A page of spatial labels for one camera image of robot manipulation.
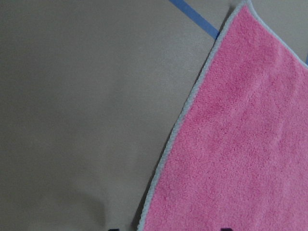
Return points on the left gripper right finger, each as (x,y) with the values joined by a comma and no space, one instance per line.
(226,229)

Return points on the pink towel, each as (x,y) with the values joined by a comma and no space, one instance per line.
(237,156)

